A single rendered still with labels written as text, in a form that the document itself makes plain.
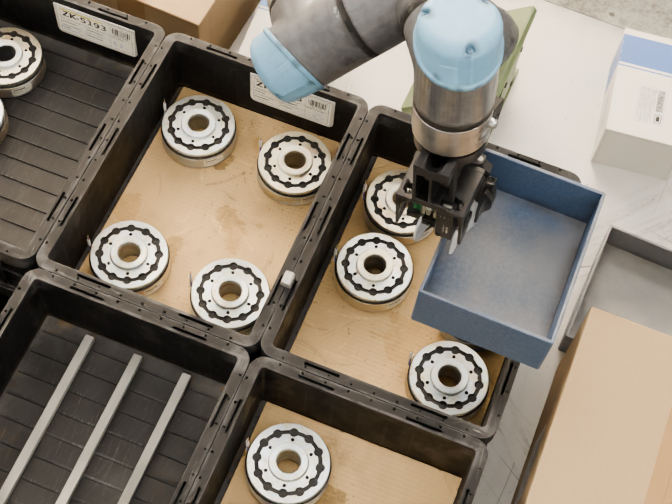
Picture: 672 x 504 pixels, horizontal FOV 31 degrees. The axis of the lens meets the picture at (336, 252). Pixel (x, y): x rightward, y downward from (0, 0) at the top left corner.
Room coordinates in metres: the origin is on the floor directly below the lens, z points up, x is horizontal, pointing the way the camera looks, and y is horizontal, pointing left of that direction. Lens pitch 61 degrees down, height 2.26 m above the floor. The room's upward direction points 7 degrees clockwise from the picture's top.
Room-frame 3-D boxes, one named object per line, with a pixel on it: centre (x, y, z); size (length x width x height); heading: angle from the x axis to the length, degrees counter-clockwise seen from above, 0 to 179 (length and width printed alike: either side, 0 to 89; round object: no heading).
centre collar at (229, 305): (0.69, 0.13, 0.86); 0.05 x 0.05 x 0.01
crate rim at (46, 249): (0.81, 0.17, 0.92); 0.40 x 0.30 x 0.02; 165
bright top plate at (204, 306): (0.69, 0.13, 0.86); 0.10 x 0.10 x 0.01
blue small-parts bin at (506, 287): (0.66, -0.19, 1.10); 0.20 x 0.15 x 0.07; 164
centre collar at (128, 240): (0.73, 0.27, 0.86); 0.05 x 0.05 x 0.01
